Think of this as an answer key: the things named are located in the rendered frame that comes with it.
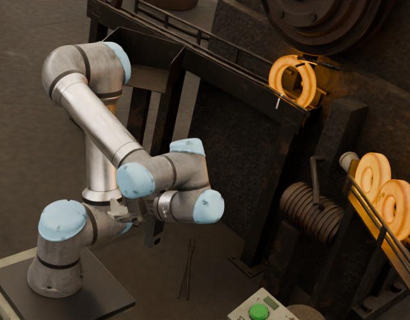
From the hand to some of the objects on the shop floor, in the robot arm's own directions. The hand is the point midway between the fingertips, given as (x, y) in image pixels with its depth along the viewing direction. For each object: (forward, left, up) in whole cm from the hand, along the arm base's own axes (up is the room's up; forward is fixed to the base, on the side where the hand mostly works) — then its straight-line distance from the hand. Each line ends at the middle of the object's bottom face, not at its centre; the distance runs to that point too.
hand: (116, 213), depth 162 cm
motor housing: (+66, -18, -54) cm, 87 cm away
